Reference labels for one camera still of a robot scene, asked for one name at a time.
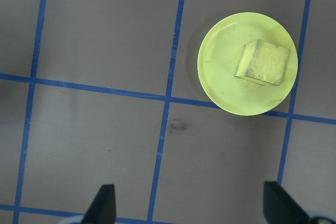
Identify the yellow foam block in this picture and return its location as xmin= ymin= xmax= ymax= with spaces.
xmin=234 ymin=39 xmax=291 ymax=87

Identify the yellow plastic plate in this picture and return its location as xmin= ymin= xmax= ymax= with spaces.
xmin=197 ymin=12 xmax=299 ymax=116

